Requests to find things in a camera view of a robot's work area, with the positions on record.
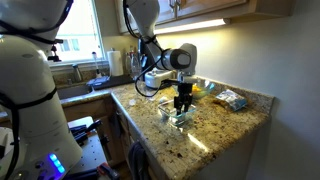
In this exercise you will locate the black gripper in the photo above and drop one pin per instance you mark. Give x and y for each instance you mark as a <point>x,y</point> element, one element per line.
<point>184,97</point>

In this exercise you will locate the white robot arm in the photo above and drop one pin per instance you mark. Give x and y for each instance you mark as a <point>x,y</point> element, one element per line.
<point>42,147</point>

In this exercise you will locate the square glass bowl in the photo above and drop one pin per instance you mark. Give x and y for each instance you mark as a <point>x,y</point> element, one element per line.
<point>170,115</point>

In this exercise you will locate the round glass fruit bowl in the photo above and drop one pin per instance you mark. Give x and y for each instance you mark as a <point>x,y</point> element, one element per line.
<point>206,86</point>

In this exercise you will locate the orange and yellow fruits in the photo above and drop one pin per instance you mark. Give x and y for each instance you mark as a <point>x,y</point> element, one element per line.
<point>196,89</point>

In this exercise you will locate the blue white snack bag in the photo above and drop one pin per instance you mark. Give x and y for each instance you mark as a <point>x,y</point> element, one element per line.
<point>233,100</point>

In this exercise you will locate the glass bottle with metal cap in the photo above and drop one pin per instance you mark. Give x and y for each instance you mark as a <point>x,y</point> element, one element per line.
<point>135,66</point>

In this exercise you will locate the grey hanging towel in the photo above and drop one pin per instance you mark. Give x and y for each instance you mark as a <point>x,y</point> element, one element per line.
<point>137,162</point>

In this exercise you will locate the black drying mat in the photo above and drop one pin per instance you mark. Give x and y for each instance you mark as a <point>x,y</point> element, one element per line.
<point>107,82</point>

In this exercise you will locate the under-cabinet light strip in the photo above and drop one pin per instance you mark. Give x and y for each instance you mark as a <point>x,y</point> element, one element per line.
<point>193,26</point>

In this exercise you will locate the white paper towel roll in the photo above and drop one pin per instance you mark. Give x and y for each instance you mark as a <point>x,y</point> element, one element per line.
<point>115,62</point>

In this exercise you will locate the wooden upper cabinets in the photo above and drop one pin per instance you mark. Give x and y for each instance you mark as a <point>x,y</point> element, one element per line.
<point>175,13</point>

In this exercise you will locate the black tools on cart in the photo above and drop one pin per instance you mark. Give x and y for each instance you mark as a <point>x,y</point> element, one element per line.
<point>80,133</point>

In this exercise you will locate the kitchen faucet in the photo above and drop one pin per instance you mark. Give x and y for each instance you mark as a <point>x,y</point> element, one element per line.
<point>77,73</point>

